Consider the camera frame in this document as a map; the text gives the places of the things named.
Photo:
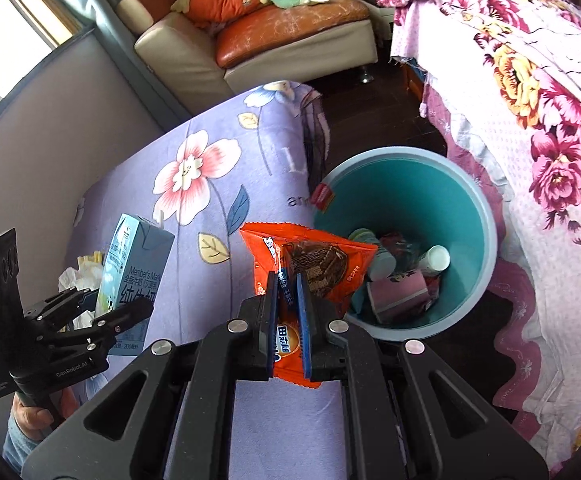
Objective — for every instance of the window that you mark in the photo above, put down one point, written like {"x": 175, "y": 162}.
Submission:
{"x": 15, "y": 25}

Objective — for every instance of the person's left hand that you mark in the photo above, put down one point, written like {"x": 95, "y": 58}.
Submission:
{"x": 33, "y": 420}

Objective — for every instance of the floral bed blanket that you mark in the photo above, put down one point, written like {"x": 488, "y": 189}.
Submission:
{"x": 520, "y": 110}

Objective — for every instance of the red wrapper piece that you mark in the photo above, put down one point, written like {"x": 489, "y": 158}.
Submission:
{"x": 323, "y": 197}

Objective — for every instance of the white tube can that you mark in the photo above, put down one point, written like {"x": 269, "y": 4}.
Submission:
{"x": 435, "y": 258}

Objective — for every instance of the orange snack packet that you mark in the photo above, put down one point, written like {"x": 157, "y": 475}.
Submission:
{"x": 265, "y": 250}

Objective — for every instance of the crumpled white tissue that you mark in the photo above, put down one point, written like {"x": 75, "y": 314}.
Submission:
{"x": 70, "y": 277}

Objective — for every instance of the beige sofa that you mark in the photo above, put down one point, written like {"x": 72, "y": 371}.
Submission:
{"x": 180, "y": 50}

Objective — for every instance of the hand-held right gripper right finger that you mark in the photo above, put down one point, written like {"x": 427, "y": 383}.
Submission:
{"x": 304, "y": 325}

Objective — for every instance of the person's left forearm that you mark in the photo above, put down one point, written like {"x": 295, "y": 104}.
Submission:
{"x": 18, "y": 452}

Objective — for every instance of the orange seat cushion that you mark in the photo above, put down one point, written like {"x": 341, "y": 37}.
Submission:
{"x": 290, "y": 25}

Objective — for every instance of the blue and white milk carton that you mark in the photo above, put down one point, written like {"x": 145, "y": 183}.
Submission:
{"x": 140, "y": 270}

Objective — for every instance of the grey-blue curtain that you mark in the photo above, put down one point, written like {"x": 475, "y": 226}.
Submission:
{"x": 110, "y": 10}

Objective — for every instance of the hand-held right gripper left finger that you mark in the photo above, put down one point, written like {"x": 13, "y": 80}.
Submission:
{"x": 273, "y": 320}

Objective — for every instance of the purple floral tablecloth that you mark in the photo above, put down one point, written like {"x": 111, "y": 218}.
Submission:
{"x": 195, "y": 230}

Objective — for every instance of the green and white yogurt cup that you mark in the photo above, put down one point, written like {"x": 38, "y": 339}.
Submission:
{"x": 381, "y": 265}

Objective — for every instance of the orange and yellow plush pillow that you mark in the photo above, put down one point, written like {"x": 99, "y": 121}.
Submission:
{"x": 220, "y": 5}

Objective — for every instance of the pink paper cup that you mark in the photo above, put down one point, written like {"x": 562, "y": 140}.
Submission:
{"x": 400, "y": 295}

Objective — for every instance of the teal trash bin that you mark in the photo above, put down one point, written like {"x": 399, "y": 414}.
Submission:
{"x": 420, "y": 195}

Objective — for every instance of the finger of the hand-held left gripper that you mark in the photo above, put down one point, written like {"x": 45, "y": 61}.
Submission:
{"x": 120, "y": 317}
{"x": 60, "y": 305}

